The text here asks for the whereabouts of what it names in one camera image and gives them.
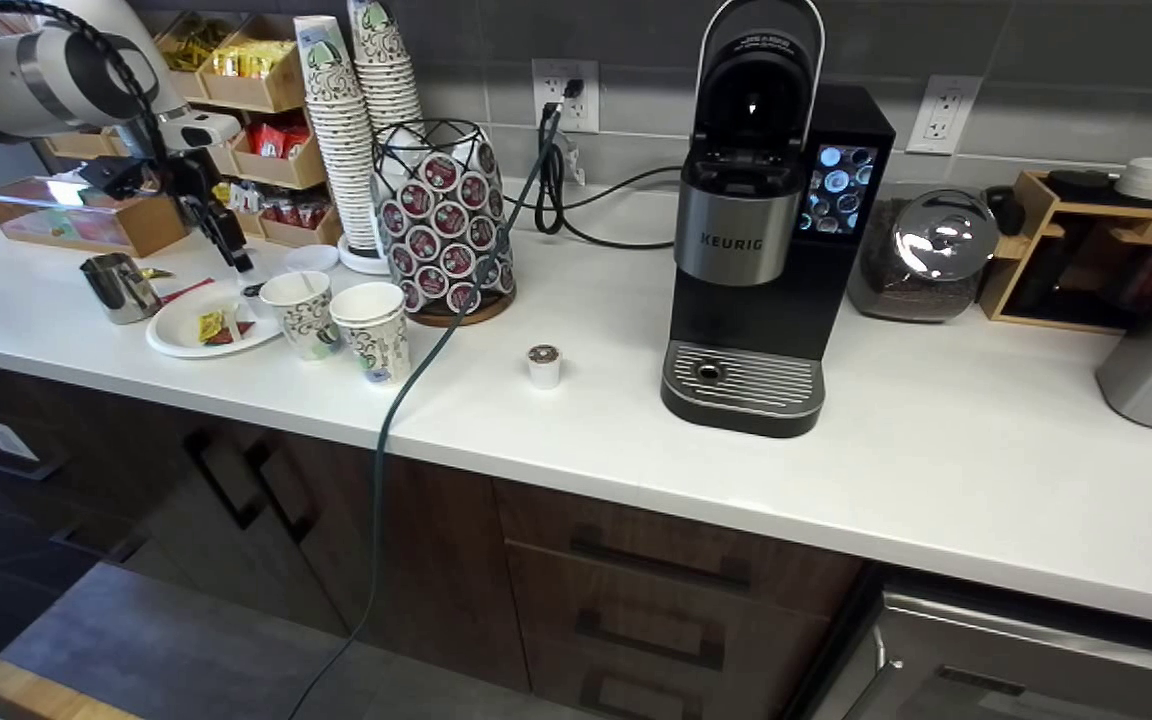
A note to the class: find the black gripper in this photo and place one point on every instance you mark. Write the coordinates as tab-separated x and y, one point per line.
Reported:
189	180

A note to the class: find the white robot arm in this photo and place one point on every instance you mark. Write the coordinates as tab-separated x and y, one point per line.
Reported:
93	67

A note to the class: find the small steel jug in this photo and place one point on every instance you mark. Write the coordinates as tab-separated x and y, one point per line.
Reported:
122	289

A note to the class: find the white plate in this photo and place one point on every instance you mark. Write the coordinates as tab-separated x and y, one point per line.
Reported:
173	324

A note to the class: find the yellow pod on plate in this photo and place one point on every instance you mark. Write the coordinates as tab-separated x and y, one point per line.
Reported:
214	328

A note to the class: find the single coffee pod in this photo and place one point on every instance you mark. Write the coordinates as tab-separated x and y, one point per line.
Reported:
545	366

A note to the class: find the wooden tea bag rack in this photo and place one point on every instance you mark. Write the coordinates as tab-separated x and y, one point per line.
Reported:
251	106

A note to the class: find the cardboard box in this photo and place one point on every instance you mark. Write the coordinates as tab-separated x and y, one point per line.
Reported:
103	204

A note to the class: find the patterned paper cup left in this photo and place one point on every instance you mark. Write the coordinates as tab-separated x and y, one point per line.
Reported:
301	310

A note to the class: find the patterned paper cup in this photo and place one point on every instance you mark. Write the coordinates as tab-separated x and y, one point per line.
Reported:
370	321
301	310

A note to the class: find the stack of paper cups left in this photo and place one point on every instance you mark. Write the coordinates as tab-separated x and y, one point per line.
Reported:
347	136

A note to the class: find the stack of paper cups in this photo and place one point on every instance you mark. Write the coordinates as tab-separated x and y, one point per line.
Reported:
347	136
385	75

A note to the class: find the stack of paper cups right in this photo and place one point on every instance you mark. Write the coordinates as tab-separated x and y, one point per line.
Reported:
385	75

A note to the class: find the patterned paper cup right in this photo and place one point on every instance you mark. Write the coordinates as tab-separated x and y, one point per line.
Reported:
370	321

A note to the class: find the black Keurig coffee maker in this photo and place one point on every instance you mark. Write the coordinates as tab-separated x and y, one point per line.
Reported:
773	203

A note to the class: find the dark wooden cabinet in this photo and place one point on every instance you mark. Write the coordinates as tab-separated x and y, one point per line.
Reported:
596	607

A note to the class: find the stainless dishwasher front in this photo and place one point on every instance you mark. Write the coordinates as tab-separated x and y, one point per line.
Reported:
941	650

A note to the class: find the wooden shelf organiser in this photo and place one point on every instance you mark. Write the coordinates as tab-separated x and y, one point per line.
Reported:
1079	257

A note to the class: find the wire pod carousel holder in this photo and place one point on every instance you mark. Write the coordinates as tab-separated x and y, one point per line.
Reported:
442	223

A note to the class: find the white wall outlet left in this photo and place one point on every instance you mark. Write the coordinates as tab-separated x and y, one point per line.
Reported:
572	90

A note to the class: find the white wall outlet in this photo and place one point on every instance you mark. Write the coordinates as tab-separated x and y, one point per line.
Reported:
941	112
572	90

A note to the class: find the white wall outlet right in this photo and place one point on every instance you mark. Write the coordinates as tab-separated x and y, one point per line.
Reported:
941	112

